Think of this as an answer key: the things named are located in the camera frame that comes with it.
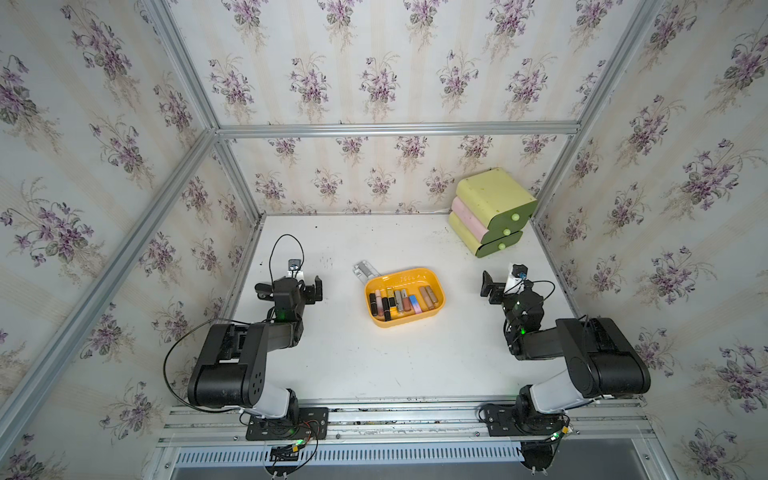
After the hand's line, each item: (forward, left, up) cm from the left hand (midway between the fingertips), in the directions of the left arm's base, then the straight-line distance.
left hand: (303, 278), depth 93 cm
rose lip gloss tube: (-6, -33, -4) cm, 33 cm away
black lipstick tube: (-6, -22, -5) cm, 23 cm away
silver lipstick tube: (-6, -30, -5) cm, 31 cm away
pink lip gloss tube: (-6, -24, -5) cm, 25 cm away
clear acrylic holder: (+6, -19, -5) cm, 20 cm away
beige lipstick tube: (-4, -39, -6) cm, 40 cm away
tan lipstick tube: (-3, -41, -5) cm, 41 cm away
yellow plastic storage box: (+2, -35, -6) cm, 35 cm away
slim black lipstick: (-7, -26, -6) cm, 28 cm away
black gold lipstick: (-3, -28, -6) cm, 28 cm away
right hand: (-1, -62, +4) cm, 63 cm away
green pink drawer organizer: (+15, -59, +15) cm, 63 cm away
